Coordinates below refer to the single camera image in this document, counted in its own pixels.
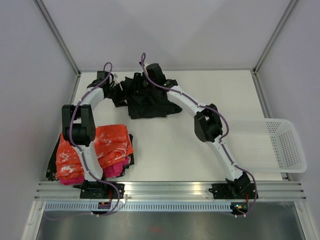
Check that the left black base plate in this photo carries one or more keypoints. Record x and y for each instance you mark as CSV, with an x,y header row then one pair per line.
x,y
98,191

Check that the left aluminium frame post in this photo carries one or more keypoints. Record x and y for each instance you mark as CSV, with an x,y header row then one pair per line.
x,y
56,34

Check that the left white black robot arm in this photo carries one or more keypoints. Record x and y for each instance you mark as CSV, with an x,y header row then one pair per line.
x,y
78,124

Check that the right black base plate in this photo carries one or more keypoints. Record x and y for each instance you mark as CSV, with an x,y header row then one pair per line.
x,y
222,191

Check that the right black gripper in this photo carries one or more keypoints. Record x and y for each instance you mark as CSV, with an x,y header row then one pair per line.
x,y
138,77

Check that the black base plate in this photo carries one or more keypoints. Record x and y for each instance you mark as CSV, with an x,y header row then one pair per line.
x,y
98,191
222,191

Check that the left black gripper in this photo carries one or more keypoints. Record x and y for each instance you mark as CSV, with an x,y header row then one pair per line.
x,y
117,86

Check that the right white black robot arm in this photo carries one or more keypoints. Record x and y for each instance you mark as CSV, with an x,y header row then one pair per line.
x,y
209,125

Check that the white slotted cable duct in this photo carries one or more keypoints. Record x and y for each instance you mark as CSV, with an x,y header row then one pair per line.
x,y
139,206

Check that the aluminium frame post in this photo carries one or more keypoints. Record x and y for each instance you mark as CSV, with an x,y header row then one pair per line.
x,y
56,34
275,34

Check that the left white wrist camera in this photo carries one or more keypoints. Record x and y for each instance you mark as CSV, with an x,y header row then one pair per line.
x,y
115,77

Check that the pink folded trousers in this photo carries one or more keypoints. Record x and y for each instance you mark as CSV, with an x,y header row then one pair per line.
x,y
114,171

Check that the orange white folded trousers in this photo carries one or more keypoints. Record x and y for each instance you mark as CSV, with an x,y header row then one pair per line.
x,y
111,130

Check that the right aluminium frame post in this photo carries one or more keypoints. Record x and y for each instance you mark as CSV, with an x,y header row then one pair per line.
x,y
275,34

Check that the aluminium mounting rail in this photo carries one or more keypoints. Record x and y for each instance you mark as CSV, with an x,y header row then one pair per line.
x,y
175,191

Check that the white plastic basket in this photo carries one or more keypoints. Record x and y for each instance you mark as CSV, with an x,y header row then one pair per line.
x,y
266,145

